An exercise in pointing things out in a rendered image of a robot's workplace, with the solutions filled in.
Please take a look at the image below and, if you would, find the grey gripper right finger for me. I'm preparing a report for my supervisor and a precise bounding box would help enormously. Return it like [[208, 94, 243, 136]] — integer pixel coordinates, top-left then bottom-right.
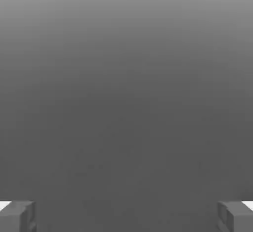
[[216, 200, 253, 232]]

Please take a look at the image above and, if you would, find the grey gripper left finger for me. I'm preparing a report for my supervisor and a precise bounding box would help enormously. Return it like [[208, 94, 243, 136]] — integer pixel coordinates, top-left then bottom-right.
[[0, 200, 37, 232]]

